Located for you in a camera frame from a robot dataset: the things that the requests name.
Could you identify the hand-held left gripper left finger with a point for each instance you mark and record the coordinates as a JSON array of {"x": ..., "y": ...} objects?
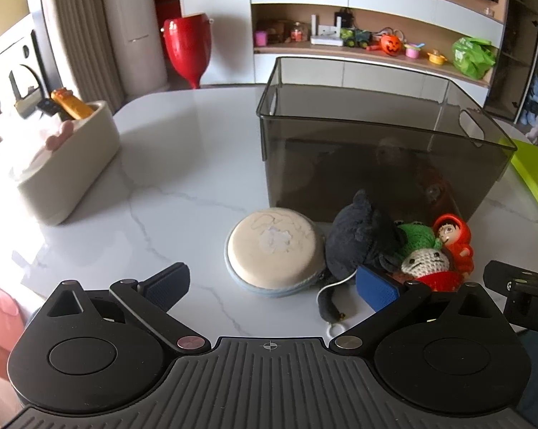
[{"x": 168, "y": 286}]

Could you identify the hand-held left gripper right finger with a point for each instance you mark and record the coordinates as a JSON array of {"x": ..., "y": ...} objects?
[{"x": 376, "y": 286}]

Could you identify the black plush toy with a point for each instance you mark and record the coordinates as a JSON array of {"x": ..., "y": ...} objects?
[{"x": 358, "y": 237}]

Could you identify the green crochet radish doll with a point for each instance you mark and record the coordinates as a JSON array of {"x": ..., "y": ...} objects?
[{"x": 425, "y": 263}]

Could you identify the red hooded figurine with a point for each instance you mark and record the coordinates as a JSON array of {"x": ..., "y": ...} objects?
[{"x": 459, "y": 241}]

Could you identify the round cream pouch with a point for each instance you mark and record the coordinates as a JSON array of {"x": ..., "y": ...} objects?
[{"x": 273, "y": 250}]

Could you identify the lime green plastic lid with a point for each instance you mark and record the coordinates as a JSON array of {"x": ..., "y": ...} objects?
[{"x": 530, "y": 174}]

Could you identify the grey translucent storage bin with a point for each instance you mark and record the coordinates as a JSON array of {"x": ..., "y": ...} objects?
[{"x": 363, "y": 156}]

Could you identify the white marble desktop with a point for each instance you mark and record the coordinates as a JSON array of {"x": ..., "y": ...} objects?
[{"x": 184, "y": 143}]

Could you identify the cream organizer box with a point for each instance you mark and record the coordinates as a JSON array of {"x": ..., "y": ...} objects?
[{"x": 72, "y": 174}]

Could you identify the pink cloth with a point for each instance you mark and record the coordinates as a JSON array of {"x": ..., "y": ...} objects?
[{"x": 0, "y": 308}]

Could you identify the pink plush ornament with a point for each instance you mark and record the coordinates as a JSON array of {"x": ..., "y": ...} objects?
[{"x": 59, "y": 136}]

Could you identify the orange bottle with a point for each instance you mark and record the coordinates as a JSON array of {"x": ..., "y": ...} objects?
[{"x": 74, "y": 106}]

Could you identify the blue plush toy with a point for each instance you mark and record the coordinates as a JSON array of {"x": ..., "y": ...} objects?
[{"x": 535, "y": 98}]

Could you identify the black remote control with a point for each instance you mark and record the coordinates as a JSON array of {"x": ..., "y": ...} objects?
[{"x": 50, "y": 106}]

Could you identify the yellow toy pot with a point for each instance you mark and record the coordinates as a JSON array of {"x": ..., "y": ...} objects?
[{"x": 436, "y": 58}]

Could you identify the pink toy cup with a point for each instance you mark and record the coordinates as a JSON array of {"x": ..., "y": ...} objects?
[{"x": 414, "y": 51}]

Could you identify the orange pumpkin toy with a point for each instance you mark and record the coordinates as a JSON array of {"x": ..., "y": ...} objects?
[{"x": 390, "y": 44}]

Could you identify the red goblet-shaped vase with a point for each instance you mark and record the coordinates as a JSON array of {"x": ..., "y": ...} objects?
[{"x": 188, "y": 44}]

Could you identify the green plastic bag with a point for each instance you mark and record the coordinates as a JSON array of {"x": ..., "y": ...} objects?
[{"x": 472, "y": 56}]

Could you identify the green toy truck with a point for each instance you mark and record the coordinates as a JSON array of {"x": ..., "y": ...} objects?
[{"x": 356, "y": 37}]

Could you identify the grey side shelf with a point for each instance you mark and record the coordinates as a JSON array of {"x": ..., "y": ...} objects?
[{"x": 515, "y": 53}]

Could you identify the white router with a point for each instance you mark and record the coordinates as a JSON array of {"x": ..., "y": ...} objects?
[{"x": 325, "y": 40}]

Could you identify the beige curtain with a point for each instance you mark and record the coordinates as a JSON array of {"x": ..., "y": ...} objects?
[{"x": 85, "y": 44}]

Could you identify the white column air conditioner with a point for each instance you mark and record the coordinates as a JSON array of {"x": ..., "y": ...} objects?
[{"x": 139, "y": 31}]

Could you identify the small glass jar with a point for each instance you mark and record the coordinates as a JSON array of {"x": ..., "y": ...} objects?
[{"x": 299, "y": 33}]

